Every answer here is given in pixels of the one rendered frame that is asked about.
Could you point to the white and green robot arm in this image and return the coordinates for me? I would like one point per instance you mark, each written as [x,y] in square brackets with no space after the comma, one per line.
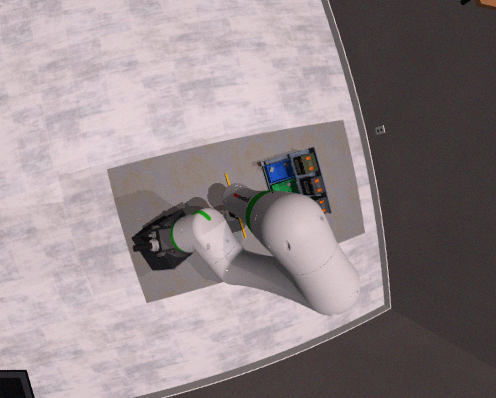
[291,226]

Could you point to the blue open bin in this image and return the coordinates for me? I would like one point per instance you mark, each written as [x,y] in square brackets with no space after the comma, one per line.
[280,172]

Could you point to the grey metal shelf frame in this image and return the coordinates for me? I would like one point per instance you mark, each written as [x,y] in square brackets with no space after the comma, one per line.
[297,177]

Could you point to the green bin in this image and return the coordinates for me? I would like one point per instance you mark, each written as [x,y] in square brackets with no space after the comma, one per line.
[281,186]

